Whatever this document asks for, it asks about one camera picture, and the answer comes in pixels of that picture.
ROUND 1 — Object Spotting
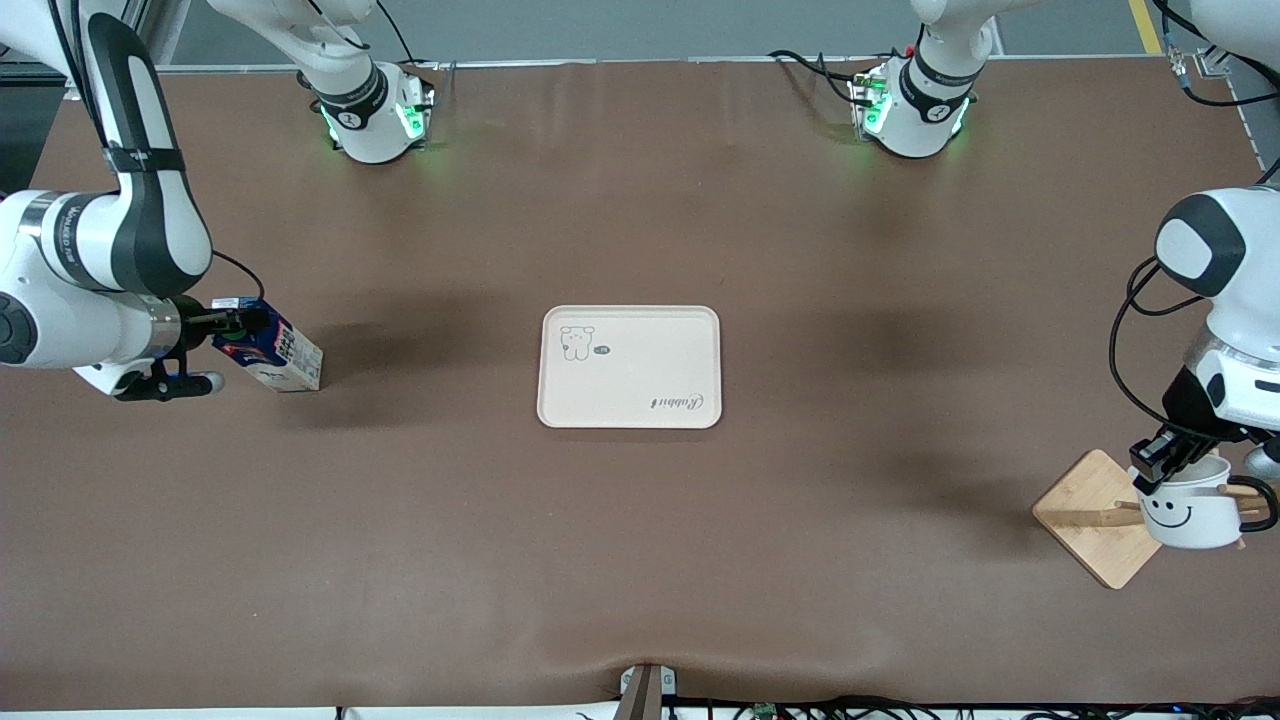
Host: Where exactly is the white smiley mug black handle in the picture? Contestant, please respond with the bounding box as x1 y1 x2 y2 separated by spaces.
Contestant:
1135 455 1280 551

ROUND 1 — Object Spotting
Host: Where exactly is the blue milk carton green cap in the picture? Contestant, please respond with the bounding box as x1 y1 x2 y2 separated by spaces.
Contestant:
210 296 325 393

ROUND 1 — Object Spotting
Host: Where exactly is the bamboo mug rack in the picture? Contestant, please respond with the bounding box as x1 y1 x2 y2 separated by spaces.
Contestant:
1032 449 1271 591

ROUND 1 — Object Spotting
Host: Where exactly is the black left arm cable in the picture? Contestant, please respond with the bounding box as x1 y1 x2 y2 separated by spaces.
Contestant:
1108 255 1216 431

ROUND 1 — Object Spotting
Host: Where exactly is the black cable with connector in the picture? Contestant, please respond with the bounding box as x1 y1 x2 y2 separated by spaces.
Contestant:
1150 0 1280 109

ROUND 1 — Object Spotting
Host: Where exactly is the black left base cable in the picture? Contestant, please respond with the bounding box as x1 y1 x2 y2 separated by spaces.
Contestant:
768 48 866 106

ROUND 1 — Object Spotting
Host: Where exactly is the brown table mat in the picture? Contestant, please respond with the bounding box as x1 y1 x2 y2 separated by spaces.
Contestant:
0 58 1280 713

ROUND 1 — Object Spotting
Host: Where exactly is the black base cable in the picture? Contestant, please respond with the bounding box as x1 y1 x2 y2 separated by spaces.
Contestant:
375 0 419 66
768 48 866 106

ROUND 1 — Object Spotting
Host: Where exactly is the white rabbit print tray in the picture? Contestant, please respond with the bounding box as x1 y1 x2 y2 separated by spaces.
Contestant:
537 305 723 430

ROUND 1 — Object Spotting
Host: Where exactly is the black right base cable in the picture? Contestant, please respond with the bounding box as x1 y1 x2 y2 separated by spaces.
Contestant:
375 0 419 66

